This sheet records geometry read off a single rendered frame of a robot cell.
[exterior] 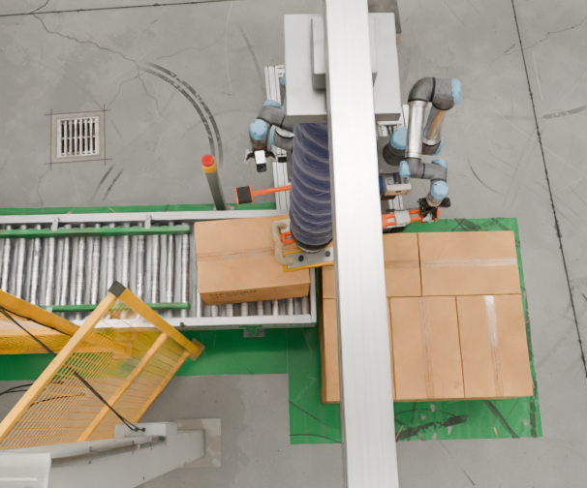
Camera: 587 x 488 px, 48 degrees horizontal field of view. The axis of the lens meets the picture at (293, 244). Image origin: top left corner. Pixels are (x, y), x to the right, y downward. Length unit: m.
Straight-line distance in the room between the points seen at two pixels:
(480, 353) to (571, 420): 0.98
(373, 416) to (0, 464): 0.76
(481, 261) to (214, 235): 1.64
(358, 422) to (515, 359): 2.80
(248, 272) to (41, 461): 2.24
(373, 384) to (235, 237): 2.33
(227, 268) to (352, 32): 2.15
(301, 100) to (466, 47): 3.71
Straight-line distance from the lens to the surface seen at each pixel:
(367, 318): 1.39
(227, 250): 3.59
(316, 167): 2.16
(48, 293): 4.17
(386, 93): 1.76
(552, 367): 4.78
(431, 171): 3.11
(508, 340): 4.12
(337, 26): 1.64
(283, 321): 3.86
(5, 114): 5.32
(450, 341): 4.02
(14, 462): 1.52
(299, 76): 1.77
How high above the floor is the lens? 4.42
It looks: 75 degrees down
